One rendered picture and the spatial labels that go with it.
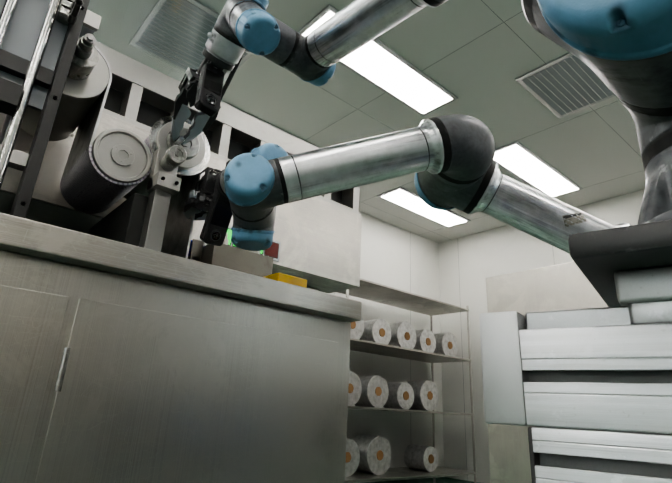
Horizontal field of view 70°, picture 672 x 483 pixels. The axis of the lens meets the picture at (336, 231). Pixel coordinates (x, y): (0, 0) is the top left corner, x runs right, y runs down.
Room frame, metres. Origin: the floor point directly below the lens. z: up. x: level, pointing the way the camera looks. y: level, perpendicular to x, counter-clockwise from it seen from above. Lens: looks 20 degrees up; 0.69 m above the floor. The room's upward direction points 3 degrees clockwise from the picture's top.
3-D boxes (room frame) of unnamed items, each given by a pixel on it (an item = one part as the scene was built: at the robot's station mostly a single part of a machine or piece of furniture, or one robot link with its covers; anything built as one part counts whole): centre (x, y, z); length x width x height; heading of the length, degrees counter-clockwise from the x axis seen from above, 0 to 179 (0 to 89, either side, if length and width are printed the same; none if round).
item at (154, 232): (0.94, 0.37, 1.05); 0.06 x 0.05 x 0.31; 40
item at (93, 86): (0.93, 0.65, 1.33); 0.25 x 0.14 x 0.14; 40
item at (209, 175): (0.95, 0.25, 1.12); 0.12 x 0.08 x 0.09; 40
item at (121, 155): (1.01, 0.54, 1.17); 0.26 x 0.12 x 0.12; 40
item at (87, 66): (0.81, 0.55, 1.33); 0.06 x 0.06 x 0.06; 40
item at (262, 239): (0.81, 0.15, 1.01); 0.11 x 0.08 x 0.11; 5
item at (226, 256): (1.23, 0.34, 1.00); 0.40 x 0.16 x 0.06; 40
